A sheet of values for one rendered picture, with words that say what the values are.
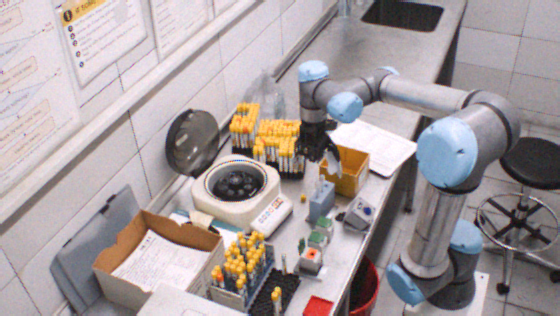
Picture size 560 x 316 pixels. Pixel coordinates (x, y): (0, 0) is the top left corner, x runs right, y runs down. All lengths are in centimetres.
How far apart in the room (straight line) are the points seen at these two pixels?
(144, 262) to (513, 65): 281
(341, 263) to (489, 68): 242
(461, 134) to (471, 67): 281
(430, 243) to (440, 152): 26
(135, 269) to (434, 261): 82
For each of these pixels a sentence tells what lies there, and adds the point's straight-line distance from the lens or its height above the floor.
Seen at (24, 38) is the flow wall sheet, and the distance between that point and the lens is 122.
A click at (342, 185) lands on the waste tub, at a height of 92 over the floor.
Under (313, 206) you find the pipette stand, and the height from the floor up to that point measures 95.
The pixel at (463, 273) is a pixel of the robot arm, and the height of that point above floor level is 104.
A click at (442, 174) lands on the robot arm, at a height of 146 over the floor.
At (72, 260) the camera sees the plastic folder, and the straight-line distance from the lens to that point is 152.
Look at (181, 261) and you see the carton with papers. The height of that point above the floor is 94.
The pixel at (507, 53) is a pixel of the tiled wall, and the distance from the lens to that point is 369.
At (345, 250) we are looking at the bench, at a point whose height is 87.
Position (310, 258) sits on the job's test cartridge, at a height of 95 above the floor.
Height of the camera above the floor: 208
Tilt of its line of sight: 39 degrees down
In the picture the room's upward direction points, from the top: 4 degrees counter-clockwise
